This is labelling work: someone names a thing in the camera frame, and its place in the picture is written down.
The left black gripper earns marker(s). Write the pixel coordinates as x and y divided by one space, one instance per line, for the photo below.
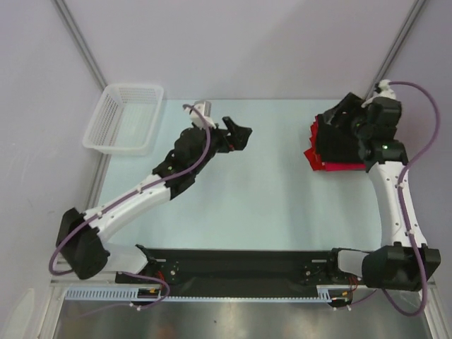
237 139

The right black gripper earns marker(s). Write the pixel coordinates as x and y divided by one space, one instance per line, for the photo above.
343 115

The black t shirt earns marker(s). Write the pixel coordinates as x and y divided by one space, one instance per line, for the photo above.
335 146

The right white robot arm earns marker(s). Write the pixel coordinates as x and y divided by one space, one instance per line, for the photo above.
404 261

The pink folded t shirt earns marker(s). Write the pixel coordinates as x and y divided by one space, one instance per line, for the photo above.
340 167

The red folded t shirt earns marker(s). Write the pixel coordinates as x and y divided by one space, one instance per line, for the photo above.
310 154

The white plastic basket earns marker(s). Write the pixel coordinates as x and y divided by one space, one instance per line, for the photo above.
125 119

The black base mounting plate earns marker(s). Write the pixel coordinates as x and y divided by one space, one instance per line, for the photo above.
241 274

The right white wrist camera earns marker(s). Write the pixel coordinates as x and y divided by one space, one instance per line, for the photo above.
381 89

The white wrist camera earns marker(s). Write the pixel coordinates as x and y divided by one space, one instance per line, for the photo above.
199 113
381 89

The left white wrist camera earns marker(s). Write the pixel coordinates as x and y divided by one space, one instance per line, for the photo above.
199 113

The right aluminium frame post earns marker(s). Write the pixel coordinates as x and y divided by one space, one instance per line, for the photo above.
402 35

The aluminium frame post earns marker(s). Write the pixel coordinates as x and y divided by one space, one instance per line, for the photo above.
402 35
75 33

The left aluminium frame post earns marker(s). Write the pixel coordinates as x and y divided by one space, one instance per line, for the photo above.
75 33

